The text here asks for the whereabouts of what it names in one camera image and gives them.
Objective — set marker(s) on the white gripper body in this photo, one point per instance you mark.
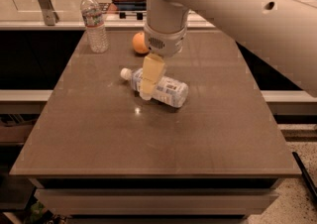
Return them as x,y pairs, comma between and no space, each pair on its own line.
165,43

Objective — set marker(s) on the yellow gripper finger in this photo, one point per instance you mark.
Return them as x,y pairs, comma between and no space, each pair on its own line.
153,71

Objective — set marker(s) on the blue label plastic bottle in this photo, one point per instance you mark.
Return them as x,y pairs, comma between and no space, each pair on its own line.
169,91

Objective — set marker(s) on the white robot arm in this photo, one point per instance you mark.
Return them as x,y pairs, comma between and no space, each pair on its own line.
283,33

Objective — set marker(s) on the clear water bottle red label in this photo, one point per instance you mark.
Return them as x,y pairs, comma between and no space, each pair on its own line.
94,23

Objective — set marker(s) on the orange fruit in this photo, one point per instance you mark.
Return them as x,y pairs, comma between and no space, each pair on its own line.
139,45

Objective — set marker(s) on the brown table with drawers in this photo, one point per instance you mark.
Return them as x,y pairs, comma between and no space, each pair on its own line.
99,149

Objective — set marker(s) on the left metal railing bracket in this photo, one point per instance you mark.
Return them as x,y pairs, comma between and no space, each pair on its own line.
49,13

